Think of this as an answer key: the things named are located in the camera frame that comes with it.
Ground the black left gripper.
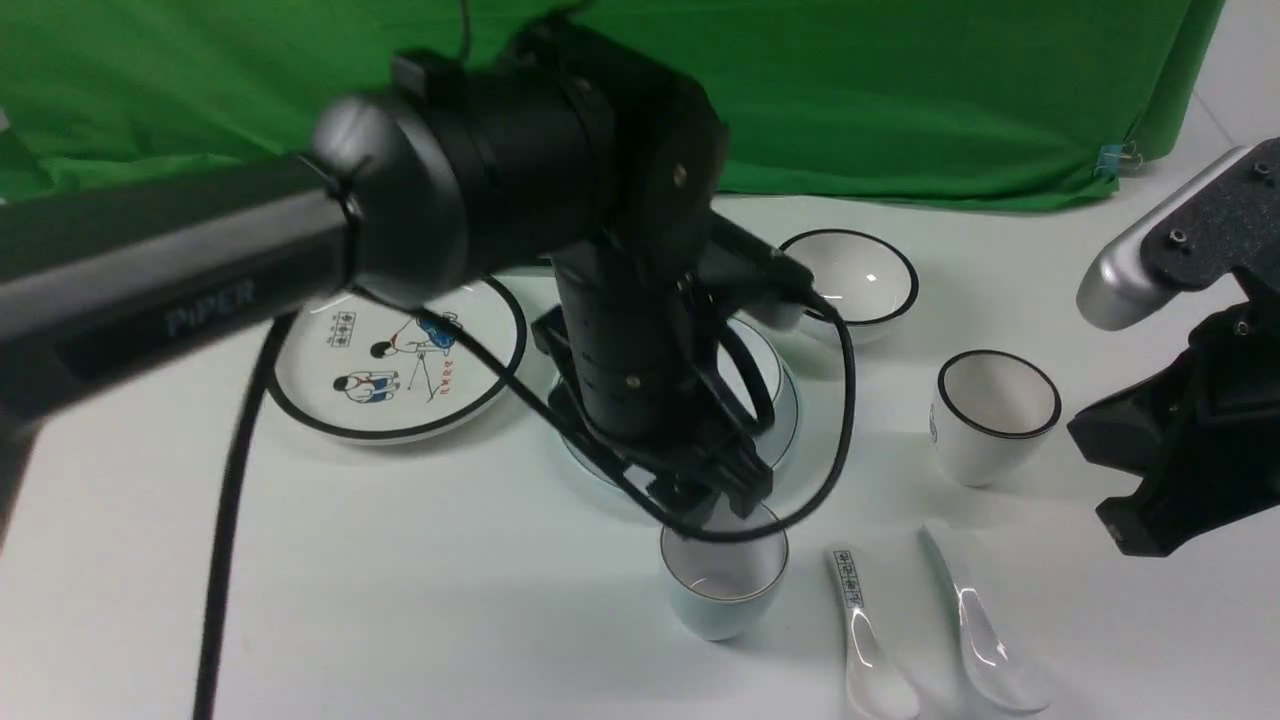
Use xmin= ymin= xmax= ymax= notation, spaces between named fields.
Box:
xmin=532 ymin=265 xmax=777 ymax=536

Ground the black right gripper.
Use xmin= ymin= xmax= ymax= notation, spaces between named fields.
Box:
xmin=1068 ymin=138 xmax=1279 ymax=559

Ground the pale blue cup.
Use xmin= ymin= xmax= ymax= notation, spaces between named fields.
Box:
xmin=659 ymin=528 xmax=791 ymax=642

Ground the plain white ceramic spoon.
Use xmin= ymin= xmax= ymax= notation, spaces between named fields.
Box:
xmin=920 ymin=519 xmax=1051 ymax=717

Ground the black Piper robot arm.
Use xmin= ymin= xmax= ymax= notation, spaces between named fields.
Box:
xmin=3 ymin=13 xmax=1277 ymax=557

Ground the plain pale blue plate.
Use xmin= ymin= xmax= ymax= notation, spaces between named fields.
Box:
xmin=562 ymin=316 xmax=800 ymax=498

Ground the black-rimmed white cup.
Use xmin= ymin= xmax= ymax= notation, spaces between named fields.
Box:
xmin=929 ymin=348 xmax=1062 ymax=488

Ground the black-rimmed white bowl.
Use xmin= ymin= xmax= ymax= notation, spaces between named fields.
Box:
xmin=780 ymin=229 xmax=920 ymax=347

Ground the white spoon with label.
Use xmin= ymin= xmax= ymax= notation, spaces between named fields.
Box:
xmin=824 ymin=546 xmax=922 ymax=719

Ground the blue binder clip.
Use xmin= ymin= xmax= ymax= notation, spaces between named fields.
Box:
xmin=1093 ymin=142 xmax=1146 ymax=178

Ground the illustrated black-rimmed plate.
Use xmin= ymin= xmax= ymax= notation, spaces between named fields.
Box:
xmin=268 ymin=279 xmax=529 ymax=445

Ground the green backdrop cloth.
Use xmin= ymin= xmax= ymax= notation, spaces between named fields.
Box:
xmin=1 ymin=1 xmax=1222 ymax=211

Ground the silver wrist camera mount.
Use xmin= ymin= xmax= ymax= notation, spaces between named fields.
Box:
xmin=1076 ymin=145 xmax=1256 ymax=333

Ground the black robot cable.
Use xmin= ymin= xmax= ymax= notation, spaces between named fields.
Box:
xmin=192 ymin=215 xmax=858 ymax=720

